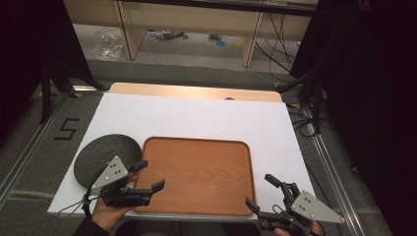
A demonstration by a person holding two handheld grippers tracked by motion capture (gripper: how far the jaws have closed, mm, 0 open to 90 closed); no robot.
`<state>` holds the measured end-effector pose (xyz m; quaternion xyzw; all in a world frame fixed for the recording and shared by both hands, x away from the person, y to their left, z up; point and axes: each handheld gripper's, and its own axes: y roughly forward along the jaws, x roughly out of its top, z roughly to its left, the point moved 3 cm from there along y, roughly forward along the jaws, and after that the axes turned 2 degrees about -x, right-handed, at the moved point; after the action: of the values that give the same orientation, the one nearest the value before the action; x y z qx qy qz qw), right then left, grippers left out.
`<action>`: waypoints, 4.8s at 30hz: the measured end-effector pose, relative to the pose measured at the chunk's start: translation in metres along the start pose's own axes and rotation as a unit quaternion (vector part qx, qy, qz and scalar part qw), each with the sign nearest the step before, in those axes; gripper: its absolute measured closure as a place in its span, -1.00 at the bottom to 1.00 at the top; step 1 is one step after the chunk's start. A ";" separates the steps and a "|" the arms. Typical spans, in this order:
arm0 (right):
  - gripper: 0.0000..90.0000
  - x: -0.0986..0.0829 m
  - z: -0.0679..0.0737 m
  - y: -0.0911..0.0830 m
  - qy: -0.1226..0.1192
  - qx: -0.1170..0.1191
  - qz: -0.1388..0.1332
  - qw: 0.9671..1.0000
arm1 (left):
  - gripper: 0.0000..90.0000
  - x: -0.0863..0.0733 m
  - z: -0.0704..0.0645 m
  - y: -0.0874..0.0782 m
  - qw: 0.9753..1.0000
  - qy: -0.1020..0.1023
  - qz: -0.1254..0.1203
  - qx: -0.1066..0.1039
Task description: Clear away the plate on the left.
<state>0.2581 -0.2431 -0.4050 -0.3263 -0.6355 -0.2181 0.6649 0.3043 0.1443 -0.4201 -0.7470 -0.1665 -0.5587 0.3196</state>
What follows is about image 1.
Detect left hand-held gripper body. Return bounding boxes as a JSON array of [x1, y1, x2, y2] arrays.
[[89, 154, 154, 209]]

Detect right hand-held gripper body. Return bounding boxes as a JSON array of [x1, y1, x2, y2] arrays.
[[258, 182, 346, 236]]

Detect person's right hand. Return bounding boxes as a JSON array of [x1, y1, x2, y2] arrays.
[[273, 220, 325, 236]]

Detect black round plate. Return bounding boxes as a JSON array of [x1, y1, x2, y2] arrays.
[[73, 133, 144, 191]]

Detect brown wooden tray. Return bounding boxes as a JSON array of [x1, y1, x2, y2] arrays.
[[133, 136, 257, 217]]

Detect white table board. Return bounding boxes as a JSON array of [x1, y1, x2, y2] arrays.
[[46, 91, 317, 218]]

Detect light wooden table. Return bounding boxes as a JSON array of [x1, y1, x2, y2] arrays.
[[108, 82, 283, 103]]

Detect black metal stand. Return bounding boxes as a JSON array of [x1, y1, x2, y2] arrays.
[[277, 64, 326, 135], [38, 58, 106, 125]]

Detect clear plastic bag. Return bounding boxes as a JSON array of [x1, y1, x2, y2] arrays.
[[92, 30, 124, 62]]

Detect black curtain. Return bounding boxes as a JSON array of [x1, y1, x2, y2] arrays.
[[289, 0, 417, 236], [0, 0, 95, 147]]

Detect crumpled shiny wrapper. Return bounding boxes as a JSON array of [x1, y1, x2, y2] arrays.
[[145, 29, 190, 41]]

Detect light wooden shelf unit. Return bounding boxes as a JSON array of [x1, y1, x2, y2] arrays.
[[63, 0, 320, 69]]

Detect metal floor rail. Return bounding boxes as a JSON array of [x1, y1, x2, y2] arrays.
[[0, 85, 100, 202], [303, 106, 366, 236]]

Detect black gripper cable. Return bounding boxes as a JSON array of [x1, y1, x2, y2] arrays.
[[57, 193, 99, 220]]

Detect black floor cables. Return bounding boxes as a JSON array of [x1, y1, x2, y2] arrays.
[[287, 102, 319, 139]]

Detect black hanging cables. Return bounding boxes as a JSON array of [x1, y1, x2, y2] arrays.
[[255, 12, 300, 75]]

